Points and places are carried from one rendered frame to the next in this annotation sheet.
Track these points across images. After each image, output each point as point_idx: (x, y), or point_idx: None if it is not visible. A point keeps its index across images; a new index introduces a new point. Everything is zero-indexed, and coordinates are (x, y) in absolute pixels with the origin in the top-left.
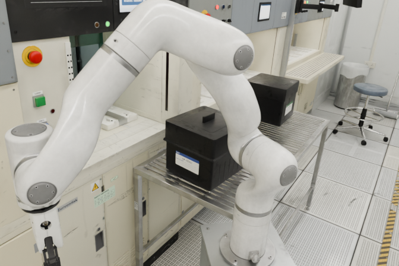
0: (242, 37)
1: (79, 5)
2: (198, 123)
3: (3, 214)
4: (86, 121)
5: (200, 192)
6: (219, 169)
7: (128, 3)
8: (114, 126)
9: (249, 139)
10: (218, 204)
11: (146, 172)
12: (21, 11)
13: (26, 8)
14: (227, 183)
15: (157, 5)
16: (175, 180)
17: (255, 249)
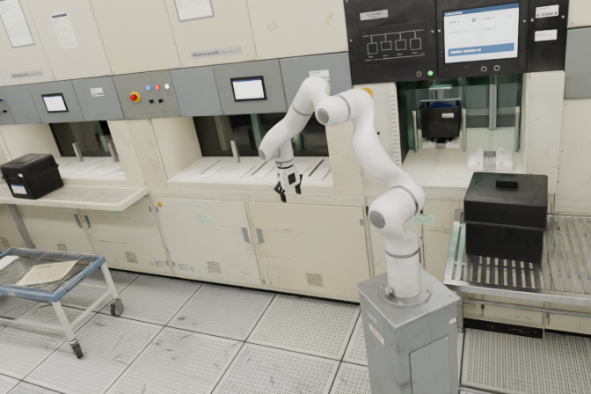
0: (322, 104)
1: (402, 59)
2: (490, 184)
3: (342, 187)
4: (280, 131)
5: (459, 250)
6: (481, 237)
7: (456, 54)
8: (477, 168)
9: (393, 186)
10: (450, 263)
11: (456, 216)
12: (359, 66)
13: (361, 63)
14: (492, 260)
15: (306, 80)
16: (461, 232)
17: (390, 283)
